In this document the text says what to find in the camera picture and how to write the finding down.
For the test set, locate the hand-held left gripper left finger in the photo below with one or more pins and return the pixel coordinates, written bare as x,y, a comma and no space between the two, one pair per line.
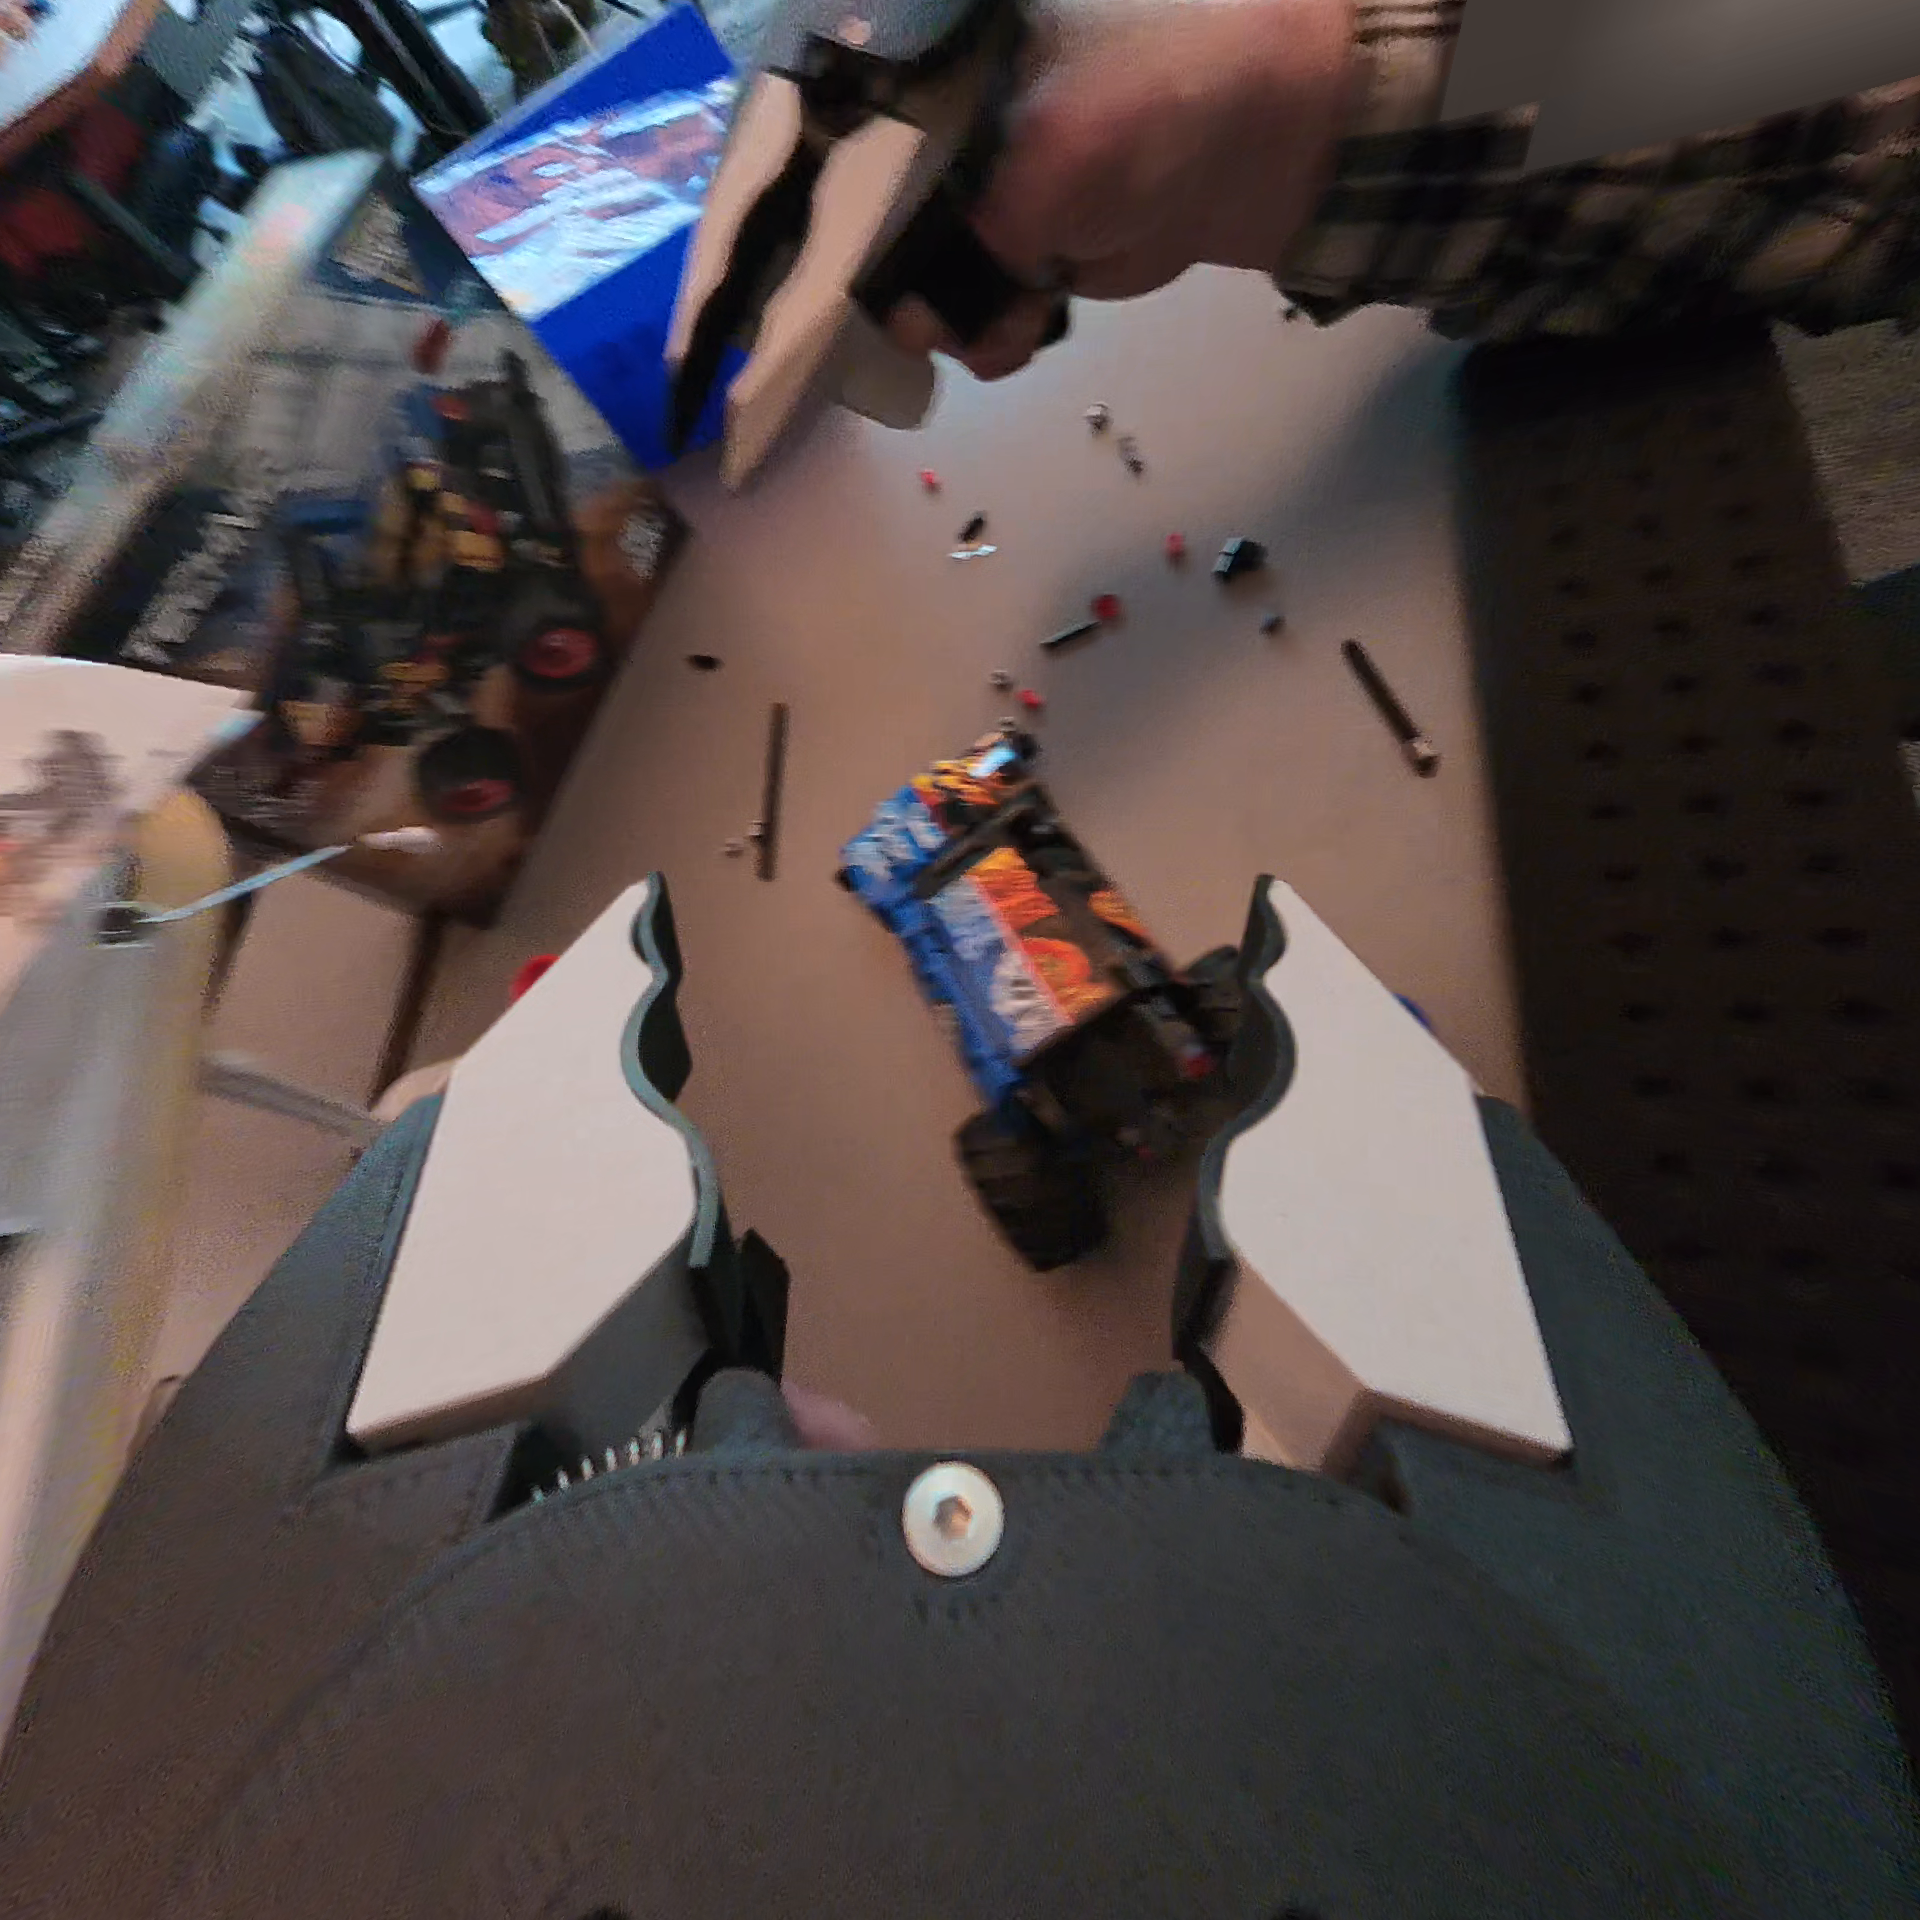
524,1201

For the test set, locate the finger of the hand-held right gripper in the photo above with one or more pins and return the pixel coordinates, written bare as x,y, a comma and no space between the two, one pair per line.
728,180
824,254

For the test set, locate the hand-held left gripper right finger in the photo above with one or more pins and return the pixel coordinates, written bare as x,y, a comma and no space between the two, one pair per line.
1381,1201

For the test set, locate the toy brick monster truck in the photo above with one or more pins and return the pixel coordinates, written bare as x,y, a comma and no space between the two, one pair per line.
1035,961

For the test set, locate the long black axle rod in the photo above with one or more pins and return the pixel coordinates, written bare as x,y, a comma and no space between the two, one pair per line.
773,788

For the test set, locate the person's right forearm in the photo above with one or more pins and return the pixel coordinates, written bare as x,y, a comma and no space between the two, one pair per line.
1651,210

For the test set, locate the grey desk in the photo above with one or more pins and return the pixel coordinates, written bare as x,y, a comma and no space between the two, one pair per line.
840,601

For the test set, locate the clear plastic bag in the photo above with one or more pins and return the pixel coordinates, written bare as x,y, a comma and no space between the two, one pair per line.
584,180

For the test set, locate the blue toy wheel rim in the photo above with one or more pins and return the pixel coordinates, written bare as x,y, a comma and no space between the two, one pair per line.
1411,1009

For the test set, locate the blue storage bin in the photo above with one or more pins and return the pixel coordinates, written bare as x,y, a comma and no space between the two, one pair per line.
614,361

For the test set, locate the red toy wheel rim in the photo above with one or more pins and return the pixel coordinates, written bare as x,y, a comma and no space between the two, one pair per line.
524,978

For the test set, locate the small black connector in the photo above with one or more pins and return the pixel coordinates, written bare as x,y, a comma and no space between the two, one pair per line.
973,528

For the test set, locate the short black axle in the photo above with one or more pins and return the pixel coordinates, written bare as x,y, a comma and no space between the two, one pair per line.
1069,633

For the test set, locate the raised white wooden-edged platform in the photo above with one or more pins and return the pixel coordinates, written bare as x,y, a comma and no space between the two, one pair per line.
90,1201

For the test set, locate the black axle with grey bushing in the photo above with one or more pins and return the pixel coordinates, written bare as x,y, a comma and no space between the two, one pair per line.
1388,704

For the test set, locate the printed toy truck box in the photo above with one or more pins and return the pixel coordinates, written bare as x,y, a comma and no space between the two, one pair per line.
374,601

